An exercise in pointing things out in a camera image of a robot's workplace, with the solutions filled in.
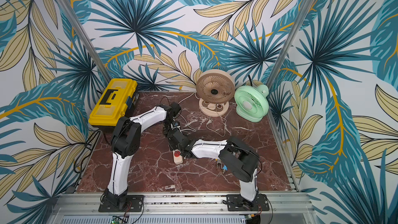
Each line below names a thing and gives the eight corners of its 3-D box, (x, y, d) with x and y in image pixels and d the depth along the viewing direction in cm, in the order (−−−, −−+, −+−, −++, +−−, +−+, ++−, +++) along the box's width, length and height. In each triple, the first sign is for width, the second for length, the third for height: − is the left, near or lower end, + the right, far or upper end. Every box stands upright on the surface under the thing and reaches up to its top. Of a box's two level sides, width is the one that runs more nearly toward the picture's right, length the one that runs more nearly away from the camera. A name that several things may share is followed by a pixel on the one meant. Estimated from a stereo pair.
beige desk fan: (196, 116, 108) (196, 82, 83) (196, 104, 115) (196, 69, 90) (226, 116, 108) (235, 82, 83) (225, 104, 115) (233, 69, 90)
